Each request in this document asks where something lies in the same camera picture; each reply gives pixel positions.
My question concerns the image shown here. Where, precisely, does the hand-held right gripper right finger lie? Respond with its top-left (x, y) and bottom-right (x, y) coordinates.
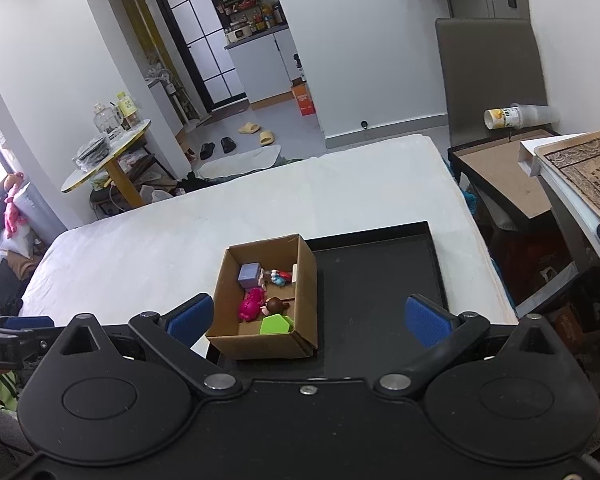
top-left (373, 294), bottom-right (576, 402)

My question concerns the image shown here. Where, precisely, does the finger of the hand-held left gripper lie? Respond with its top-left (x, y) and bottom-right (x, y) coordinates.
top-left (27, 329), bottom-right (67, 367)
top-left (3, 315), bottom-right (56, 332)

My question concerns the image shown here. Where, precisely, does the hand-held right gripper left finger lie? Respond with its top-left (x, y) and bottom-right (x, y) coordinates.
top-left (45, 293), bottom-right (242, 402)

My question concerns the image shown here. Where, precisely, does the black tray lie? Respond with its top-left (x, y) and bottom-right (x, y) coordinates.
top-left (206, 221), bottom-right (449, 378)

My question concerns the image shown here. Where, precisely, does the purple cube toy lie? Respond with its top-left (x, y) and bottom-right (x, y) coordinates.
top-left (237, 262), bottom-right (270, 290)

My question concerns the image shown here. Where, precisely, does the brown cardboard box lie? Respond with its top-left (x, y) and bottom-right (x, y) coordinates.
top-left (205, 233), bottom-right (319, 361)

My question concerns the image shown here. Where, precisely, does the green hexagonal block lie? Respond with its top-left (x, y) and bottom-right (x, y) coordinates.
top-left (259, 313), bottom-right (296, 336)

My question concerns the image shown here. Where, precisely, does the pink plush toy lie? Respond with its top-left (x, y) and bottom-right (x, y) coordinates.
top-left (4, 172), bottom-right (29, 239)

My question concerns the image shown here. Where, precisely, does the round table with yellow edge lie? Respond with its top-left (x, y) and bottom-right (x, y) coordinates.
top-left (61, 119), bottom-right (152, 209)

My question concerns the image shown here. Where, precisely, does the white desk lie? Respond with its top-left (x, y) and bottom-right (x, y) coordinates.
top-left (519, 132), bottom-right (600, 281)

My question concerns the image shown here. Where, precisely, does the stack of dark plates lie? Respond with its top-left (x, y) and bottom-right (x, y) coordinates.
top-left (75, 134), bottom-right (112, 169)

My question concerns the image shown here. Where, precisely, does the glass jar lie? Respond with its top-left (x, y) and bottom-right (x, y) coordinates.
top-left (94, 103), bottom-right (124, 134)

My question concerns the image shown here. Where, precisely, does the yellow labelled bottle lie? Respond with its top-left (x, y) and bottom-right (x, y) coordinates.
top-left (115, 91), bottom-right (140, 129)

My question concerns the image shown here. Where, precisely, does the stack of paper cups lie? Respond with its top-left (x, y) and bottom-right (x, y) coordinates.
top-left (484, 104), bottom-right (557, 131)

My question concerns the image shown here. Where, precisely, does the orange box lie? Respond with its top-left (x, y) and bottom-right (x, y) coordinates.
top-left (291, 81), bottom-right (317, 117)

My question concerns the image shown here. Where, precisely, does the white kitchen cabinet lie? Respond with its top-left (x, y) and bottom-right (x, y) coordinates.
top-left (225, 27), bottom-right (302, 107)

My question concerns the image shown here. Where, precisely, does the black framed glass door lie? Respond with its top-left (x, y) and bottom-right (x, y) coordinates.
top-left (150, 0), bottom-right (249, 112)

